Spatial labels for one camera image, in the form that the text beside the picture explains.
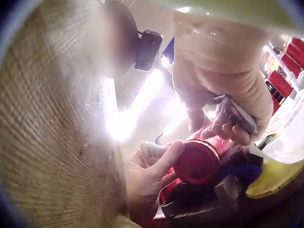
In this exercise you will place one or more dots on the person's right hand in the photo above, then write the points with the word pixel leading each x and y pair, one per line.
pixel 213 59

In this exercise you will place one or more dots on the person's left hand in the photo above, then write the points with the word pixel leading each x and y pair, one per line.
pixel 142 175

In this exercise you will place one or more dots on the person's right fingers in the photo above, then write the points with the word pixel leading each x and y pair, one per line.
pixel 224 131

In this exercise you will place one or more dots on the person's left fingers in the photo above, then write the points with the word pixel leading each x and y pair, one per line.
pixel 167 180

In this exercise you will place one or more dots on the person's left thumb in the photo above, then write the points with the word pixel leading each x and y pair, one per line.
pixel 169 153

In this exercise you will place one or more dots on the grey tool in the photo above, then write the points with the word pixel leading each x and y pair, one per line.
pixel 237 114

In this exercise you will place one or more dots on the red bottle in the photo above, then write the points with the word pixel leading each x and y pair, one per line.
pixel 197 160

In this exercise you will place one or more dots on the red cloth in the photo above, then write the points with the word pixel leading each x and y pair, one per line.
pixel 168 187

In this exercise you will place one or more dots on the white knitted cloth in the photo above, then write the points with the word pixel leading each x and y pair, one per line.
pixel 149 148

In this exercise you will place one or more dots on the blue cloth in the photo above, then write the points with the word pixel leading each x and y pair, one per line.
pixel 239 166

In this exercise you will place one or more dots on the dark grey block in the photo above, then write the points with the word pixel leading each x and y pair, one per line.
pixel 206 199

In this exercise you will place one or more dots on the yellow container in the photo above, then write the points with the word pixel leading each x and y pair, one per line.
pixel 273 178

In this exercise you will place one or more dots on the person's body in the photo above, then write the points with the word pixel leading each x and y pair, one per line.
pixel 52 123

